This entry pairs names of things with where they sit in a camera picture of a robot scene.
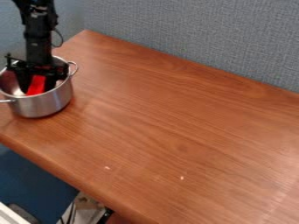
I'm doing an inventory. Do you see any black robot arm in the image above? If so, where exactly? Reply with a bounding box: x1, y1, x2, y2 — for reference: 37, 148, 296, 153
5, 0, 69, 95

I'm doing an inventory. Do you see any stainless steel pot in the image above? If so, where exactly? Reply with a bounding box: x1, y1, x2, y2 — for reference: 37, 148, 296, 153
0, 56, 78, 118

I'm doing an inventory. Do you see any metal table leg frame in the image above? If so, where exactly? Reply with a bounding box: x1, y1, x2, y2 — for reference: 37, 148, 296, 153
57, 192, 113, 224

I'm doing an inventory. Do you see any white object at corner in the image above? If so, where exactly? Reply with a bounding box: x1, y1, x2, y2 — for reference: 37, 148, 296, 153
0, 202, 25, 224

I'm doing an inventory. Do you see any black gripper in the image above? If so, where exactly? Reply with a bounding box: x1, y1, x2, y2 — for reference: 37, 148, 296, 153
4, 31, 69, 93

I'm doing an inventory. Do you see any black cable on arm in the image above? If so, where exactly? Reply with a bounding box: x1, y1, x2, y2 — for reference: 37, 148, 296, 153
50, 28, 65, 49

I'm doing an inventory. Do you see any red rectangular block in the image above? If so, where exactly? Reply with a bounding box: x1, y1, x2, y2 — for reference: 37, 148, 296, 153
25, 75, 45, 95

